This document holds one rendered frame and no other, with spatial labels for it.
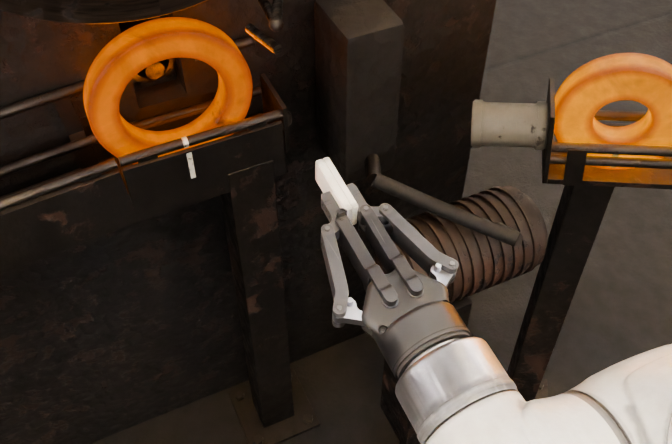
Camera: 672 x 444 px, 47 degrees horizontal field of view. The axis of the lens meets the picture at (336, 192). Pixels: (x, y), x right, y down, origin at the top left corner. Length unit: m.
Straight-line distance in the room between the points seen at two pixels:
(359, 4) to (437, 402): 0.49
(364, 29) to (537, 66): 1.38
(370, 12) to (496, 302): 0.87
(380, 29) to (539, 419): 0.47
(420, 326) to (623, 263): 1.16
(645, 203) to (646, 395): 1.29
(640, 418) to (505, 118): 0.43
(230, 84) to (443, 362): 0.42
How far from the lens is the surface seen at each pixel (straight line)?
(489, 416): 0.61
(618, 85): 0.93
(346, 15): 0.91
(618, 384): 0.67
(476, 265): 1.03
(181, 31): 0.83
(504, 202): 1.07
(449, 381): 0.62
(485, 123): 0.95
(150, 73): 0.95
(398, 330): 0.66
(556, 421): 0.62
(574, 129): 0.97
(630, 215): 1.87
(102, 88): 0.84
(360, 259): 0.71
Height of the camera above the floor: 1.30
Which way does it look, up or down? 46 degrees down
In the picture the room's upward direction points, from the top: straight up
